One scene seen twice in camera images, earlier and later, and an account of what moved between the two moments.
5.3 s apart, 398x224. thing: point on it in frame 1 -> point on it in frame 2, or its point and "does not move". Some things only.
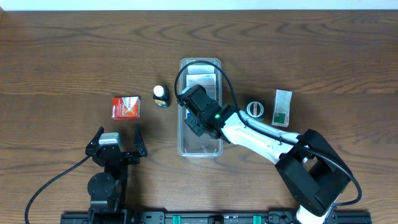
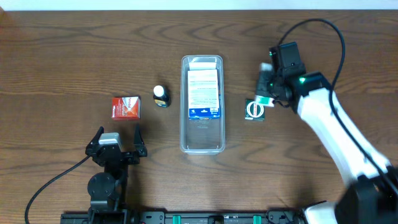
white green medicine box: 282,108 -> 262,96
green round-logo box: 255,109 does not move
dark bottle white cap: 161,96 does not move
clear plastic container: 207,72 does not move
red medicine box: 126,107 does not move
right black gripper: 193,121 -> 265,83
